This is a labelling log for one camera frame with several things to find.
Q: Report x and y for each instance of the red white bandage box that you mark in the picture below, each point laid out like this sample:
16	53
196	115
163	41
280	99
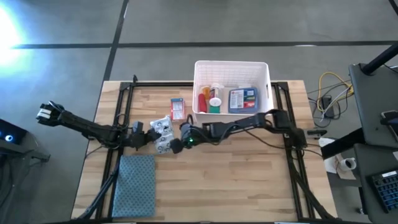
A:
178	109

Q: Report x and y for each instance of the black pole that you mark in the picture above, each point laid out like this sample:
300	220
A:
381	59

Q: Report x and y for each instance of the blue first aid case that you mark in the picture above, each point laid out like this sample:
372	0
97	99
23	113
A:
252	99

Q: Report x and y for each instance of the red bottle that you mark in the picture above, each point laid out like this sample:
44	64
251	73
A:
202	104

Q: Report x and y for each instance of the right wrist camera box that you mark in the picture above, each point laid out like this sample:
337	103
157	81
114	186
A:
191	140

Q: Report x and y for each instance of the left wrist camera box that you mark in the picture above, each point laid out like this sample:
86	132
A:
138	126

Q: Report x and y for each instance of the green small container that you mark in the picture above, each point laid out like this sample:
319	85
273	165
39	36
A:
214	109

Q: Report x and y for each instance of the black computer with blue light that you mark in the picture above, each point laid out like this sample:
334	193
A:
9	132

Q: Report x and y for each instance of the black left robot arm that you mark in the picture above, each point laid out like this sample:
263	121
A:
87	127

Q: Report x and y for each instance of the white paper sheet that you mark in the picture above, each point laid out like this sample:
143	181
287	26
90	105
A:
329	161

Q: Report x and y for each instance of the black keyboard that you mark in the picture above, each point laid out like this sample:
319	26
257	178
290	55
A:
387	189

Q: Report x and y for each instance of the amber pill bottle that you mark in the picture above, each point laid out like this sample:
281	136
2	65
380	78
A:
206	92

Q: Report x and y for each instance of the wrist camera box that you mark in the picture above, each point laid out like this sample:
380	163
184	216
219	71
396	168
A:
138	126
191	140

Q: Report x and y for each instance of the black power adapter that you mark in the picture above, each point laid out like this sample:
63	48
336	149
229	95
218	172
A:
327	104

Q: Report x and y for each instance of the white mug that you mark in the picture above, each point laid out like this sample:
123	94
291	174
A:
348	163

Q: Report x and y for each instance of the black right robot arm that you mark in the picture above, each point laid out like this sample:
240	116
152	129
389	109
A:
248	119

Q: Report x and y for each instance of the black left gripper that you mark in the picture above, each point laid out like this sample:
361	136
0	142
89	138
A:
138	140

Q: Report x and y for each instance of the smartphone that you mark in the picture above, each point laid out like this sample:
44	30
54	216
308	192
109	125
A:
390	119

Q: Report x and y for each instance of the white perforated plastic basket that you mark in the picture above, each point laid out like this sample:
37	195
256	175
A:
230	73

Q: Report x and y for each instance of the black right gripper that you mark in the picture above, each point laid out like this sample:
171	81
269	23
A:
195	128

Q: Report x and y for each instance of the dark grey keyboard desk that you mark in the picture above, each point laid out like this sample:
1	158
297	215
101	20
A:
368	199

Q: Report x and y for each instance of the blue patterned cloth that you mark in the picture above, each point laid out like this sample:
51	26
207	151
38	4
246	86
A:
133	186

